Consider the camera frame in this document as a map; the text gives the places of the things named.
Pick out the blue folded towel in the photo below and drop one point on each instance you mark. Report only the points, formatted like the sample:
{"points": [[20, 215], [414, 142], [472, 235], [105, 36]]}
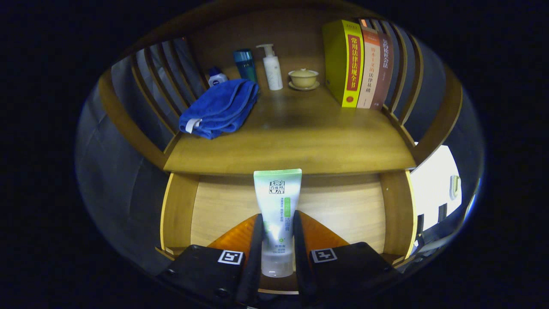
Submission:
{"points": [[218, 107]]}

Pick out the orange white book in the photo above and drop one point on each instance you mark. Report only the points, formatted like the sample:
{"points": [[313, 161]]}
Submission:
{"points": [[369, 73]]}

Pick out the yellow book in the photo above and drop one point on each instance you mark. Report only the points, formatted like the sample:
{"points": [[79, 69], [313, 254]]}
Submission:
{"points": [[336, 60]]}

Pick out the brown book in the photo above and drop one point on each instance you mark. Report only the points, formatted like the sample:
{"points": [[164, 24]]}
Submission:
{"points": [[384, 77]]}

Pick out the wooden drawer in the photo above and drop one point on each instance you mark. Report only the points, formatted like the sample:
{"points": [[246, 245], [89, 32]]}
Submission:
{"points": [[334, 210]]}

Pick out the teal bottle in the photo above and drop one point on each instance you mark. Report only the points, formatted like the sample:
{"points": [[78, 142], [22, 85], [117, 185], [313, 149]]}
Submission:
{"points": [[245, 64]]}

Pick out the beige lidded teacup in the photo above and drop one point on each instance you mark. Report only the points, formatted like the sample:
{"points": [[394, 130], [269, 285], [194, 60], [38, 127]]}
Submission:
{"points": [[303, 78]]}

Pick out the white pump bottle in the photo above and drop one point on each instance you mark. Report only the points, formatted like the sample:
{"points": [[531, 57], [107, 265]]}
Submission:
{"points": [[273, 71]]}

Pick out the white drawer unit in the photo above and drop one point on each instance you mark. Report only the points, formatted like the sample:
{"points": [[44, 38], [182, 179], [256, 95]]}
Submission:
{"points": [[431, 180]]}

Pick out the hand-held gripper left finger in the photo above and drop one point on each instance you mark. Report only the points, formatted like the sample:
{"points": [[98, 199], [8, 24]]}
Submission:
{"points": [[253, 266]]}

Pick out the small white blue-capped bottle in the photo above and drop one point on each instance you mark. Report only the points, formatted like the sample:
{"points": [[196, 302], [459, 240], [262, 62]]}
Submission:
{"points": [[217, 78]]}

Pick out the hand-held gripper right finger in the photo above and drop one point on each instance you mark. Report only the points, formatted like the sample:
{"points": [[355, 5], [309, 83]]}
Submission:
{"points": [[300, 266]]}

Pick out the white green cleanser tube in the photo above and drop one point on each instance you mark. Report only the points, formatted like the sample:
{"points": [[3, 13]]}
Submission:
{"points": [[278, 201]]}

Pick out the beige saucer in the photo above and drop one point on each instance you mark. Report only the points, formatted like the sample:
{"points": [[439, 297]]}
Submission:
{"points": [[303, 88]]}

